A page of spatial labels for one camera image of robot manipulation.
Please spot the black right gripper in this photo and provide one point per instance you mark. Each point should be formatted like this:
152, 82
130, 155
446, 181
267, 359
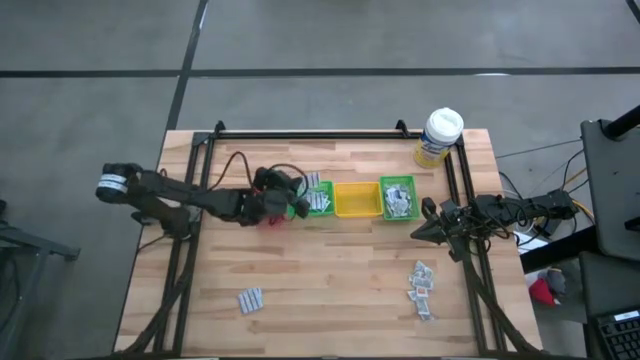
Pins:
450, 225

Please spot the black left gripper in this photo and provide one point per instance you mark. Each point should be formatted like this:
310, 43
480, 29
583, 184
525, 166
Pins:
277, 197

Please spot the white blue alcohol wipe packet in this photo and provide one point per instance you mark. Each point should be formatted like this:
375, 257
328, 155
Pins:
403, 204
406, 213
390, 201
392, 190
406, 192
392, 212

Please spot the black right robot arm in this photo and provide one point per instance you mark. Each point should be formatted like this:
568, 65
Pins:
525, 207

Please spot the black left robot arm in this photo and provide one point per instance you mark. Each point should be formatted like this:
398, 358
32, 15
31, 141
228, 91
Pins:
175, 195

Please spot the red plastic slotted basket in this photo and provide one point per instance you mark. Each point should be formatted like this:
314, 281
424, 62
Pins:
272, 221

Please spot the green plastic slotted basket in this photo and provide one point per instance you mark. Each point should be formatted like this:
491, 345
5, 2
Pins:
330, 215
417, 200

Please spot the yellow plastic slotted basket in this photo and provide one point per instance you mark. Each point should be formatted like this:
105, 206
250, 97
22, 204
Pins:
357, 200

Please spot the white paper sheet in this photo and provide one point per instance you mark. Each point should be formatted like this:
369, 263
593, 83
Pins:
530, 242

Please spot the Lysol wipes canister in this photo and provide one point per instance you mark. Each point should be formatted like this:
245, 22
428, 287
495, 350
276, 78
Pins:
444, 127

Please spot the black electronics box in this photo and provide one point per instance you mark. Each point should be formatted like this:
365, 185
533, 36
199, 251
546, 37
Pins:
552, 227

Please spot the red cloth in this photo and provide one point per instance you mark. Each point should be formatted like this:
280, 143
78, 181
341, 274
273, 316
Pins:
542, 292

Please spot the dark desk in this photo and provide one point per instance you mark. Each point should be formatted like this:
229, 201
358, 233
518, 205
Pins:
610, 285

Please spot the dark grey cart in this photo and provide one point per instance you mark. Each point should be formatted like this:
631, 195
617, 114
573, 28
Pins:
615, 190

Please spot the black keyboard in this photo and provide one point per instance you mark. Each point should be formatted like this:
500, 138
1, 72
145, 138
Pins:
620, 340

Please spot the grey metal stand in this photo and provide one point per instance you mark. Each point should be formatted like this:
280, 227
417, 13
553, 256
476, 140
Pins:
40, 245

